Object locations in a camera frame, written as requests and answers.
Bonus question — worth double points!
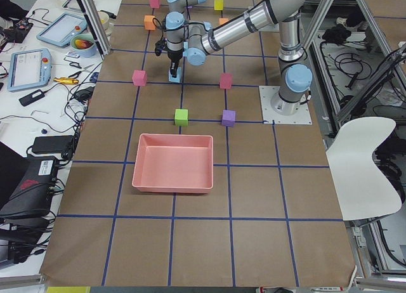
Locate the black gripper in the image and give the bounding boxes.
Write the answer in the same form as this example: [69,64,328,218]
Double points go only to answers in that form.
[167,50,181,77]

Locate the light blue block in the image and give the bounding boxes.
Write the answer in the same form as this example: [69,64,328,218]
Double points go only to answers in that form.
[168,67,182,84]

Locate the left pink block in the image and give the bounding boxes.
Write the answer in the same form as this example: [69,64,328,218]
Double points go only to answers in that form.
[132,70,147,86]

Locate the pink block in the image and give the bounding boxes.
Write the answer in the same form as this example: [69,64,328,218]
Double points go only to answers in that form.
[149,0,160,9]
[132,70,147,86]
[219,73,233,89]

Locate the left orange block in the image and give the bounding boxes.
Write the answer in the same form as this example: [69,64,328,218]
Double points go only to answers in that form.
[143,15,156,30]

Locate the orange block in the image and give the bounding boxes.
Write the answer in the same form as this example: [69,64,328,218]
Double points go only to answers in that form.
[143,15,156,30]
[219,18,229,25]

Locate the green block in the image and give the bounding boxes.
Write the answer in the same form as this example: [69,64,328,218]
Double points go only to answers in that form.
[174,108,188,126]

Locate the right pink block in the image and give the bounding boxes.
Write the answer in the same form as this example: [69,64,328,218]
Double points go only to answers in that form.
[219,73,233,89]

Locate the right orange block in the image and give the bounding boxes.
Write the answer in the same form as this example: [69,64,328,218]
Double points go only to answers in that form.
[219,18,229,25]

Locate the far pink block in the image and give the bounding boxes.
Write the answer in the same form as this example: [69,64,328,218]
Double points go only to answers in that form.
[149,0,160,9]

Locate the purple block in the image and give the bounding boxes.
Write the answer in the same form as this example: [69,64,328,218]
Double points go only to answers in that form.
[221,110,236,127]

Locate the yellow block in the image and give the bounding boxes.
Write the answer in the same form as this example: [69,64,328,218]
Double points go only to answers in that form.
[214,0,224,11]

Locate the white cup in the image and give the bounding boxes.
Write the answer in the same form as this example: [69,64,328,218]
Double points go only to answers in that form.
[98,11,114,36]

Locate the blue bowl with fruit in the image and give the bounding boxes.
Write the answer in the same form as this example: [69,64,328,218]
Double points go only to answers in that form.
[70,34,97,58]

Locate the scissors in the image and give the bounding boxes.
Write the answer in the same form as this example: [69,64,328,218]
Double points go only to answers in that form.
[68,64,93,79]

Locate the pink plastic tray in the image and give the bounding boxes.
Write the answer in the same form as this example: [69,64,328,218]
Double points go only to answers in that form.
[132,133,214,193]

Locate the gold cylinder tool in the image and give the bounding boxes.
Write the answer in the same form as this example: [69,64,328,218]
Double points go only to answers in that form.
[53,77,79,85]

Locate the far teach pendant tablet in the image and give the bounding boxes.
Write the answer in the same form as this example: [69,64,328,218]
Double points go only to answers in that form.
[36,13,88,48]

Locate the teach pendant tablet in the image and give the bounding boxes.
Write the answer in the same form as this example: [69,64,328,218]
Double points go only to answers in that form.
[7,48,51,92]
[36,13,88,48]

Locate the near teach pendant tablet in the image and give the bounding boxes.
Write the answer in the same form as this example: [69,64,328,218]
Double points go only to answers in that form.
[7,48,51,92]

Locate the black power adapter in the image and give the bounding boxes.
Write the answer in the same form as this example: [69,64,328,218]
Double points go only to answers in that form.
[31,135,73,154]

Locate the brown paper table cover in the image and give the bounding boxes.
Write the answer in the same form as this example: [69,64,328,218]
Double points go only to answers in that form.
[41,0,355,287]

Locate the black computer box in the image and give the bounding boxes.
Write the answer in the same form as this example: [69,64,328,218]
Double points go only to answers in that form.
[1,156,59,219]

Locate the white chair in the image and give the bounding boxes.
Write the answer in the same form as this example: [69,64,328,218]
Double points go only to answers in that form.
[326,117,402,221]

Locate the aluminium frame post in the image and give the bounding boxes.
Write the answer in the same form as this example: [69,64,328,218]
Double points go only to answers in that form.
[77,0,111,57]

